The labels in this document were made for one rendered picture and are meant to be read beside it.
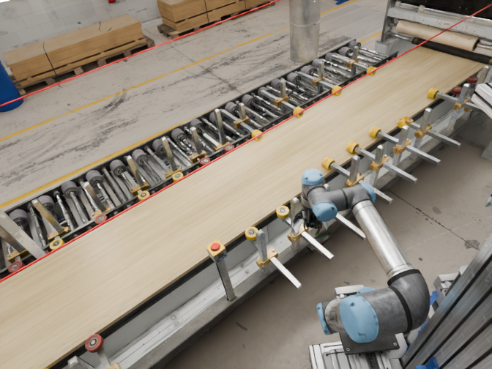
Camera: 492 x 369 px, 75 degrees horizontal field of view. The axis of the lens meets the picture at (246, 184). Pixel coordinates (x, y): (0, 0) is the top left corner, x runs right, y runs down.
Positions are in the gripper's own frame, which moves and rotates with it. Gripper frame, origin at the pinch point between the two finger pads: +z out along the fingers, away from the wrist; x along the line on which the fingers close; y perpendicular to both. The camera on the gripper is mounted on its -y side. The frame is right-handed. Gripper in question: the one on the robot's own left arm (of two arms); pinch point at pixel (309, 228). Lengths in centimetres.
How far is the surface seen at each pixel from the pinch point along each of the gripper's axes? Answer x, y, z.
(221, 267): -43, -1, 25
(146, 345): -95, 16, 70
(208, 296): -59, -9, 70
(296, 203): -0.5, -28.8, 16.2
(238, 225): -35, -39, 42
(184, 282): -69, -10, 51
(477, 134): 222, -178, 116
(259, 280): -26, -11, 62
